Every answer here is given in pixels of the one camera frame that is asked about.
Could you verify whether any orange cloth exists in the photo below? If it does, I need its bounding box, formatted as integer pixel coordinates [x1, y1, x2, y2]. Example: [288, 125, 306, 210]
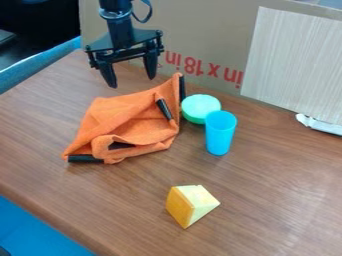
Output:
[60, 72, 189, 166]

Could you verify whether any green round toy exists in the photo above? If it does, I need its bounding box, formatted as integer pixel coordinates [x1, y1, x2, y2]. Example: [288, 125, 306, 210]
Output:
[179, 93, 224, 126]

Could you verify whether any cardboard box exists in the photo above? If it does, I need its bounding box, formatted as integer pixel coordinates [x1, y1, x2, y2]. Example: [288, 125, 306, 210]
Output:
[77, 0, 342, 98]

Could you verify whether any yellow toy cheese wedge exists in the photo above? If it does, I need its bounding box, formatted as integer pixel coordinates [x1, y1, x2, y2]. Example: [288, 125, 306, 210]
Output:
[164, 184, 222, 230]

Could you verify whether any wooden board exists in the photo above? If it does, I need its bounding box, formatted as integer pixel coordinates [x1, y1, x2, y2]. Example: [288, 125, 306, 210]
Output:
[239, 5, 342, 127]

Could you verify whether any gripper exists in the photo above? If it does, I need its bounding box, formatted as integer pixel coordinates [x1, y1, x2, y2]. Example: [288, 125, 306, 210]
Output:
[84, 27, 166, 90]

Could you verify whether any blue cup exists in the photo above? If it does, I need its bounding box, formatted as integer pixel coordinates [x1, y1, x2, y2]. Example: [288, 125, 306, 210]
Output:
[203, 110, 240, 157]

